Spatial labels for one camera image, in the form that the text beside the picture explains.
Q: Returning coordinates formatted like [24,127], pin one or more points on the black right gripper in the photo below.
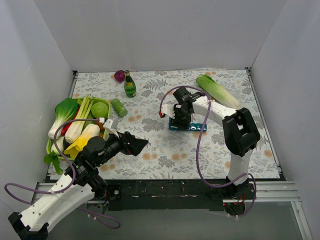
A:
[181,119]

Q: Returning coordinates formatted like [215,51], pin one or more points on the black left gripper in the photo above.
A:
[127,143]

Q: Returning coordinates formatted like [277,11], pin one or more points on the teal weekly pill organizer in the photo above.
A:
[195,127]

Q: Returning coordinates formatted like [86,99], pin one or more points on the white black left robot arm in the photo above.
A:
[80,183]

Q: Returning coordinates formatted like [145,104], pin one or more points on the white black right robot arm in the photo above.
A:
[240,132]

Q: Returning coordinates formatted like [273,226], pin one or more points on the floral patterned table mat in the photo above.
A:
[173,154]

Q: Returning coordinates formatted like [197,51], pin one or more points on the brown mushroom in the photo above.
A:
[100,124]

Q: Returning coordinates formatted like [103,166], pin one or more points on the green cylindrical bottle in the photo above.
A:
[119,107]

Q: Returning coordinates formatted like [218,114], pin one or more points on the yellow white cabbage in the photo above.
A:
[90,131]

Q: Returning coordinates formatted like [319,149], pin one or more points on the napa cabbage on table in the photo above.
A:
[217,91]

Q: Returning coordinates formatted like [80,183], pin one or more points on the round green cabbage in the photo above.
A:
[100,110]

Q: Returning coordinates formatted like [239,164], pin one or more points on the green glass bottle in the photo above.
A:
[129,85]

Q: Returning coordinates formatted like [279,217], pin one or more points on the celery stalk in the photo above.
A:
[76,127]

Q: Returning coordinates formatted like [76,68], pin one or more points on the red chili pepper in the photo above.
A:
[66,127]

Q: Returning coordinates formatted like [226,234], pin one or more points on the purple onion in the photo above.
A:
[119,76]

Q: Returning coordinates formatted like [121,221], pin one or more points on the small bok choy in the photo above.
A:
[58,147]

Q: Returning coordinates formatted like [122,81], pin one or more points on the green plastic tray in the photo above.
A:
[90,117]

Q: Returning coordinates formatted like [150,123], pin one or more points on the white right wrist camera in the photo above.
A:
[167,110]

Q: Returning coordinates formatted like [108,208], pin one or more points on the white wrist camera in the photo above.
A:
[111,126]
[167,110]

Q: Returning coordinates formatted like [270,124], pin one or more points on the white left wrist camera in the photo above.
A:
[111,126]

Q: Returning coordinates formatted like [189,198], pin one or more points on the black table front rail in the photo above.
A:
[184,194]

